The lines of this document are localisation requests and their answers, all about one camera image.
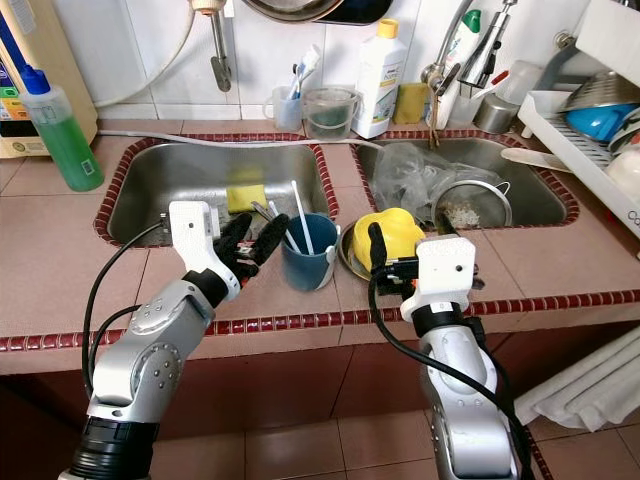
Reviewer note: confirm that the clear plastic measuring cup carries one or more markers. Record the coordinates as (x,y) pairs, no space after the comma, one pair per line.
(330,115)

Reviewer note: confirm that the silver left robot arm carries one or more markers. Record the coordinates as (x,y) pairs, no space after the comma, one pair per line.
(150,350)

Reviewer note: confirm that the chrome kitchen faucet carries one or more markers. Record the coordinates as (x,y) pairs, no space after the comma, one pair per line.
(438,72)

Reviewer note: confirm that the white hanging cloth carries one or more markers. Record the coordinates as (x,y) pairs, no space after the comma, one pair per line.
(580,385)

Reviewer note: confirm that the metal wall tap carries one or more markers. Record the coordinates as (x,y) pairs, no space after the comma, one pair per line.
(220,55)

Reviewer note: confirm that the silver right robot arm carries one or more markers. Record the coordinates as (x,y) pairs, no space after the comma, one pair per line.
(465,400)

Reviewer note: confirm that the clear plastic bag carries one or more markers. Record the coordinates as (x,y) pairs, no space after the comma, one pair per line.
(405,170)

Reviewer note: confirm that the hanging metal pan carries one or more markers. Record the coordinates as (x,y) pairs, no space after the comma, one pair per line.
(310,8)

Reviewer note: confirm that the yellow sponge cloth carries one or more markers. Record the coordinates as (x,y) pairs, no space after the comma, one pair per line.
(410,105)

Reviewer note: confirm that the blue white toothbrush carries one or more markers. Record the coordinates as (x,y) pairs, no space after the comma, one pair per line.
(305,70)

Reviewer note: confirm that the white bottle green cap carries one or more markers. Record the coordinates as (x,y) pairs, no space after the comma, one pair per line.
(463,40)

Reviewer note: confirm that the blue bowl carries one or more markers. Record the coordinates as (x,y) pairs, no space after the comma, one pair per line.
(600,122)

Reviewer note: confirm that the white green toothbrush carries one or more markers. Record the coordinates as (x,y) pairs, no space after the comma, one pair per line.
(301,212)

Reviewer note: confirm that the yellow dish sponge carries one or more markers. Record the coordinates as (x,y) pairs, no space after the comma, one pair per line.
(245,192)

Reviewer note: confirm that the beige wooden spatula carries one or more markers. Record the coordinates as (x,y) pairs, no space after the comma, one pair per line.
(530,158)

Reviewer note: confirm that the white detergent bottle yellow cap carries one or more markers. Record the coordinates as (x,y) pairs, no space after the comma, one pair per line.
(378,85)

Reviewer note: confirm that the clear plastic container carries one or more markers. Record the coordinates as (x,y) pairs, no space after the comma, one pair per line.
(522,78)

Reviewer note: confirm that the upturned steel bowl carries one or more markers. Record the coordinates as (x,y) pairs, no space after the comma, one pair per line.
(605,92)

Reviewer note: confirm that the stainless steel bowl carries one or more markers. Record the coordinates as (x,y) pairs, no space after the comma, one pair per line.
(345,260)

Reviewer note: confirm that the stainless steel sink basin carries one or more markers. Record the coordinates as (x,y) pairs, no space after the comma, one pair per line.
(540,200)
(170,185)

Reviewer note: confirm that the small clear plastic cup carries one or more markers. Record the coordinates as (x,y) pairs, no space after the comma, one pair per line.
(285,110)

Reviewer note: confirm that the green dish soap bottle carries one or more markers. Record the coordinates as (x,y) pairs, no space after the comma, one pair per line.
(65,145)

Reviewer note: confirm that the blue plastic cup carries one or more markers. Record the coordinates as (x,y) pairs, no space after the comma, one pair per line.
(310,260)

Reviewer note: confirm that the white dish rack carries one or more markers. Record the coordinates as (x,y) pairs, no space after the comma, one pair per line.
(575,150)

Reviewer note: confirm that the yellow heart-shaped bowl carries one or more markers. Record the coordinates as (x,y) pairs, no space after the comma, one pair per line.
(405,235)

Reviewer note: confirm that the metal mesh strainer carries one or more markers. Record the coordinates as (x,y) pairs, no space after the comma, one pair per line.
(475,212)

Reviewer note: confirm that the beige water ionizer appliance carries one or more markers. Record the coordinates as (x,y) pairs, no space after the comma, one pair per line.
(60,40)

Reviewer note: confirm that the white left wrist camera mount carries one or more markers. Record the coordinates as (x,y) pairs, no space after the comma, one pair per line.
(190,235)

